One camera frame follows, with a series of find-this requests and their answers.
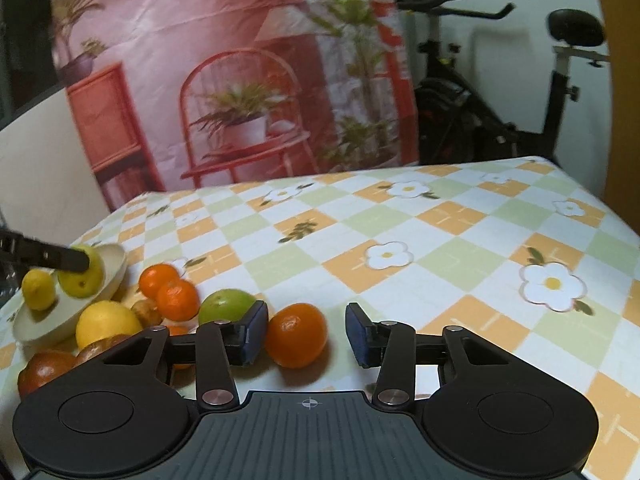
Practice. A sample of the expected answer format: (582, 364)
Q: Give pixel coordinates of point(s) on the black exercise bike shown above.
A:
(450, 110)

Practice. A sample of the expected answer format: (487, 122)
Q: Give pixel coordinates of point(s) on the smooth brown fruit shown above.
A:
(97, 347)

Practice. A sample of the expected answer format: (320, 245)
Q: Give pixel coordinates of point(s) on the cream plate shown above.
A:
(55, 317)

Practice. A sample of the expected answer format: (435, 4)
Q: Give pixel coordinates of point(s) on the large green lime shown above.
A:
(222, 305)

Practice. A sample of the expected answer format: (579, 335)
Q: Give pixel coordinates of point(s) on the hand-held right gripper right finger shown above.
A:
(359, 336)

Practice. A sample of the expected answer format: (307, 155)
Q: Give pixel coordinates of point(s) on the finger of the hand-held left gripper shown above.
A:
(50, 256)

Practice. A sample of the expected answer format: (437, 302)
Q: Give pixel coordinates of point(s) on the yellow-green lemon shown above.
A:
(82, 282)

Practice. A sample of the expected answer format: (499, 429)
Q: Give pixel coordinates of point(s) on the checked flower tablecloth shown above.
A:
(450, 240)

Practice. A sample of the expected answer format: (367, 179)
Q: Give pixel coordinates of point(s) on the knobbly brown fruit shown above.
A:
(147, 314)

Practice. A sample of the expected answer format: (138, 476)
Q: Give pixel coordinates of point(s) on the small tangerine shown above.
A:
(155, 280)
(177, 302)
(179, 330)

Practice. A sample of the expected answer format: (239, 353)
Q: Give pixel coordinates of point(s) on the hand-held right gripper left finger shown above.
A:
(255, 334)

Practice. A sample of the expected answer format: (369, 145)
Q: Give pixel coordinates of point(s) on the red-brown apple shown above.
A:
(42, 370)

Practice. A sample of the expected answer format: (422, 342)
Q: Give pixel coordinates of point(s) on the white panel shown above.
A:
(45, 175)

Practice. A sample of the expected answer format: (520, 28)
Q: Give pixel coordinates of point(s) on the large orange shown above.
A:
(297, 337)

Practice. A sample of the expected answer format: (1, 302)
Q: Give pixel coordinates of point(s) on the small lemon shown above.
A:
(39, 292)

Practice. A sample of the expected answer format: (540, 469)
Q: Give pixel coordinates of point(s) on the printed backdrop cloth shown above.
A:
(225, 35)

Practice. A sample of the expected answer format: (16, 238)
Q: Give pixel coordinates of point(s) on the large lemon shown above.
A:
(105, 322)

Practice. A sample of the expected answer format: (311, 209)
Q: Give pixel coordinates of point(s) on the yellow wooden panel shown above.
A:
(620, 110)

